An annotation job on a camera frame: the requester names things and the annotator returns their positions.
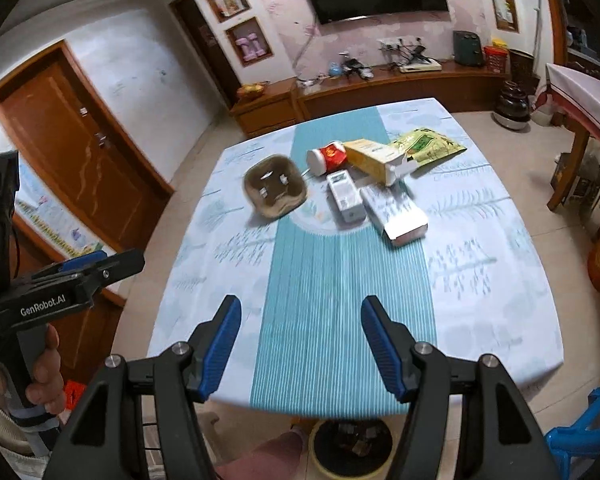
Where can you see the person's leg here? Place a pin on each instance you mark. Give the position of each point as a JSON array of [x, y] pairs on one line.
[[265, 455]]

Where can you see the red paper packet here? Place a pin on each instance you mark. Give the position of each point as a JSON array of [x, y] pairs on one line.
[[72, 395]]

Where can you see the dark wooden door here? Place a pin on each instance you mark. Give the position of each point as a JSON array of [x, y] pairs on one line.
[[200, 45]]

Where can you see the wooden stick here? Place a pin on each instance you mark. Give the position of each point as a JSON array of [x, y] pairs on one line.
[[536, 25]]

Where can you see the wooden table with pink cloth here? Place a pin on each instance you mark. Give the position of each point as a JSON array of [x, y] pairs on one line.
[[585, 95]]

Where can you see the small wooden cabinet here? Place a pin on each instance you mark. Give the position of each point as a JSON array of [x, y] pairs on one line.
[[265, 105]]

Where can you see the dark woven basket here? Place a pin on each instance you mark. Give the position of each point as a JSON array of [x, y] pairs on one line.
[[522, 67]]

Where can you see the brown wooden door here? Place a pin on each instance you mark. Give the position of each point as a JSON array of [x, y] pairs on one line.
[[75, 140], [107, 325]]

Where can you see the wooden television cabinet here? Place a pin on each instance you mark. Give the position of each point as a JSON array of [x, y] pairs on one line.
[[405, 87]]

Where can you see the white set-top box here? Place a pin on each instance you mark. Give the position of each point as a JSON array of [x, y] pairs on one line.
[[420, 65]]

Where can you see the blue plastic stool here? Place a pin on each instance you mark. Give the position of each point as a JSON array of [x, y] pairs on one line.
[[575, 440]]

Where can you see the black bin with yellow rim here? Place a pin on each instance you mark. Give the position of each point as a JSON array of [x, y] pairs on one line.
[[350, 445]]

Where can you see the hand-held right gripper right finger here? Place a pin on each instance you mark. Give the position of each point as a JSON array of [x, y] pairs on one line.
[[382, 350]]

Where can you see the wall poster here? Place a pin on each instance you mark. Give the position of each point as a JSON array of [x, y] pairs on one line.
[[55, 220]]

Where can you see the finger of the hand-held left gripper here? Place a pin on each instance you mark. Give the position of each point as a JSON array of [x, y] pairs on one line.
[[82, 261], [122, 265]]

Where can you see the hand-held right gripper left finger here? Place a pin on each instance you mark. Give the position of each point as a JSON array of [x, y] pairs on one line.
[[220, 350]]

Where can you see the wall power sockets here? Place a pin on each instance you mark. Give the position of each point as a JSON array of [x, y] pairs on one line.
[[400, 42]]

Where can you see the small blue kettle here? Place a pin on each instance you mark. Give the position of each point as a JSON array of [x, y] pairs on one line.
[[334, 69]]

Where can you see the dark ceramic jar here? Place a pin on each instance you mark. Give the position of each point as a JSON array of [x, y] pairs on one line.
[[512, 105]]

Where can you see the dark green appliance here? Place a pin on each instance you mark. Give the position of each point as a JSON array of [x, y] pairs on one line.
[[467, 47]]

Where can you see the table with blue-white cloth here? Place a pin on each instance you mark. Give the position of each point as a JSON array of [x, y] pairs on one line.
[[340, 285]]

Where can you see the red white paper cup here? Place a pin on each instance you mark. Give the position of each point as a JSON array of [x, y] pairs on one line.
[[327, 157]]

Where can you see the red basket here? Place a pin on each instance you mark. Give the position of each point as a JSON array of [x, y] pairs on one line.
[[497, 55]]

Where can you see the green snack packet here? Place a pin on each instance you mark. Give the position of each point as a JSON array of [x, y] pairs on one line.
[[427, 144]]

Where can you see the yellow carton box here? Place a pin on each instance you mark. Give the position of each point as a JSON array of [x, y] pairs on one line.
[[375, 157]]

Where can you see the fruit bowl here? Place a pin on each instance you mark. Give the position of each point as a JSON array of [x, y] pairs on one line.
[[252, 90]]

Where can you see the brown paper cup carrier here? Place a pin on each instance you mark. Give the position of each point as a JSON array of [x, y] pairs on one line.
[[276, 190]]

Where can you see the white bucket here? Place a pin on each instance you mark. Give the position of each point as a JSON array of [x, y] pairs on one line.
[[542, 110]]

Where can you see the long white box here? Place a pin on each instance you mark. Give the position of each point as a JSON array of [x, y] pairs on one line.
[[395, 212]]

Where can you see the small white box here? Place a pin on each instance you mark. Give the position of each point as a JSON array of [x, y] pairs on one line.
[[344, 197]]

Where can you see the person's left hand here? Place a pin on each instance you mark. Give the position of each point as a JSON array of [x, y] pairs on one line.
[[47, 380]]

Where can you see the person's left forearm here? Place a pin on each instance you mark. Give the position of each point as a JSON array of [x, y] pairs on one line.
[[0, 425]]

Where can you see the black device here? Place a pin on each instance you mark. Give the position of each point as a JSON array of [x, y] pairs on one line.
[[355, 67]]

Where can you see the pink dumbbells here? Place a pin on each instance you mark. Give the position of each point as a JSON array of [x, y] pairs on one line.
[[250, 45]]

